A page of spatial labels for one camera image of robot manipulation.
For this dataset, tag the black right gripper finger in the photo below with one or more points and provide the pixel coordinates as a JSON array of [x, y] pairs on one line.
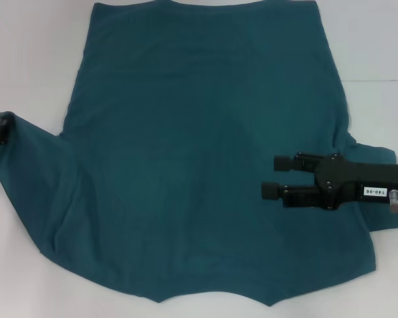
[[296, 195], [300, 163]]

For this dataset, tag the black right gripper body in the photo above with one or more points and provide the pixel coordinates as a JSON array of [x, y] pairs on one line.
[[346, 180]]

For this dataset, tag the blue-green t-shirt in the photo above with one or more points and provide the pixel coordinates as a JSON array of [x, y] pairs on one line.
[[185, 132]]

